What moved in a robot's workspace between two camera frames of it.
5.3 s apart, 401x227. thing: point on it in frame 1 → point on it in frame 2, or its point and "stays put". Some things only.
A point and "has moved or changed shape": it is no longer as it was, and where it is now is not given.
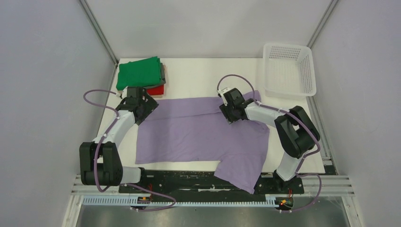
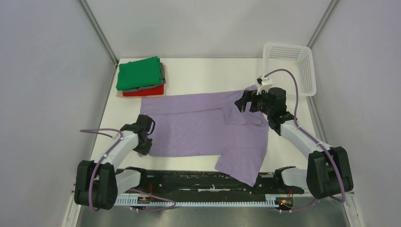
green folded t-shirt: [143, 73] stays put
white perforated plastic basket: [288, 71] stays put
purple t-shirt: [196, 130] has moved or changed shape
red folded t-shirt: [156, 91] stays put
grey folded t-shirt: [163, 77] stays put
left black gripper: [150, 105] → [145, 151]
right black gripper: [231, 118] → [250, 96]
